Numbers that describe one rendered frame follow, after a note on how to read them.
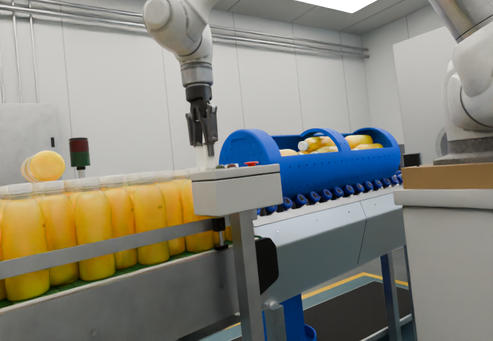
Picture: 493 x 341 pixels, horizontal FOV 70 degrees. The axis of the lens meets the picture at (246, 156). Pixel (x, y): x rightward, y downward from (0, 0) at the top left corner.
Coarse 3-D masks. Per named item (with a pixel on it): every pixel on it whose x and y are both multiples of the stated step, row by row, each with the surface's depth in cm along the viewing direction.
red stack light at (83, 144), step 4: (80, 140) 122; (84, 140) 123; (72, 144) 121; (76, 144) 121; (80, 144) 122; (84, 144) 123; (88, 144) 125; (72, 148) 121; (76, 148) 121; (80, 148) 122; (84, 148) 123; (88, 148) 125; (72, 152) 122
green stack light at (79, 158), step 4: (76, 152) 121; (80, 152) 122; (84, 152) 123; (88, 152) 124; (72, 156) 122; (76, 156) 121; (80, 156) 121; (84, 156) 122; (88, 156) 124; (72, 160) 121; (76, 160) 121; (80, 160) 121; (84, 160) 122; (88, 160) 124; (72, 164) 122; (76, 164) 121; (80, 164) 121; (84, 164) 122; (88, 164) 123
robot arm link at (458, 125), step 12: (444, 72) 91; (456, 72) 86; (444, 84) 90; (456, 84) 83; (444, 96) 90; (456, 96) 83; (444, 108) 90; (456, 108) 84; (444, 120) 92; (456, 120) 85; (468, 120) 82; (456, 132) 87; (468, 132) 85; (480, 132) 83; (492, 132) 82
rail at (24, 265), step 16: (192, 224) 86; (208, 224) 89; (112, 240) 74; (128, 240) 76; (144, 240) 78; (160, 240) 80; (32, 256) 64; (48, 256) 66; (64, 256) 68; (80, 256) 69; (96, 256) 71; (0, 272) 61; (16, 272) 63
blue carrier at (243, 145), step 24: (240, 144) 124; (264, 144) 116; (288, 144) 156; (336, 144) 141; (384, 144) 174; (288, 168) 119; (312, 168) 127; (336, 168) 136; (360, 168) 148; (384, 168) 161; (288, 192) 123
